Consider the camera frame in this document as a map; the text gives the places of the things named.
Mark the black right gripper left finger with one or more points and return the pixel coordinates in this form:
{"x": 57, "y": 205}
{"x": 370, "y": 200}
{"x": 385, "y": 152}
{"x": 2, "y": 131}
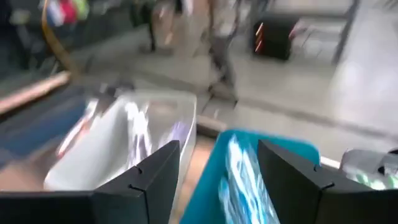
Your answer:
{"x": 124, "y": 205}

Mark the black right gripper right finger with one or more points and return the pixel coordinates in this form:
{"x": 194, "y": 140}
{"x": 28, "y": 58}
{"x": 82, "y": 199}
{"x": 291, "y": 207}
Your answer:
{"x": 326, "y": 205}

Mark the green toothbrush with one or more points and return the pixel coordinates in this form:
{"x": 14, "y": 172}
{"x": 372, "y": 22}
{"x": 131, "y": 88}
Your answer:
{"x": 373, "y": 182}

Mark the blue toothbrush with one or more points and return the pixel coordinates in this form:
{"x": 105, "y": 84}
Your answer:
{"x": 245, "y": 186}

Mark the clear translucent plastic bin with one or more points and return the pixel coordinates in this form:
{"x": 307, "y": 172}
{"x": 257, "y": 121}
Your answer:
{"x": 357, "y": 161}

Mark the blue plastic bin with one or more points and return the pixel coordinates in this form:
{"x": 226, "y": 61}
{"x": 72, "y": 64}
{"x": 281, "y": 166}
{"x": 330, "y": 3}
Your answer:
{"x": 202, "y": 193}

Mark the blue plastic lid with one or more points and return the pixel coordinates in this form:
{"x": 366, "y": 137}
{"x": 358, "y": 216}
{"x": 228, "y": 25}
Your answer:
{"x": 37, "y": 124}

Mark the black cabinet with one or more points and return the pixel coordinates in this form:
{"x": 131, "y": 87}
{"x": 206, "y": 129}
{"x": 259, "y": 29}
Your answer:
{"x": 273, "y": 37}

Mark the person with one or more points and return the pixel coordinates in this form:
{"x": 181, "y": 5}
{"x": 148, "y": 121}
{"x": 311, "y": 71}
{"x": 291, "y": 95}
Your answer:
{"x": 222, "y": 46}

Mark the green and white box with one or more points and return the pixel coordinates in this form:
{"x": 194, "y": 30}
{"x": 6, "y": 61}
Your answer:
{"x": 81, "y": 8}

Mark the red box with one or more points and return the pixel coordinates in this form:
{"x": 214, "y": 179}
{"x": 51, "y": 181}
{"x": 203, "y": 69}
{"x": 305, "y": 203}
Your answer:
{"x": 68, "y": 11}

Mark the blue and white box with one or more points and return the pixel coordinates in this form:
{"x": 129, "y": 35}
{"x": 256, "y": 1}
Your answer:
{"x": 54, "y": 12}

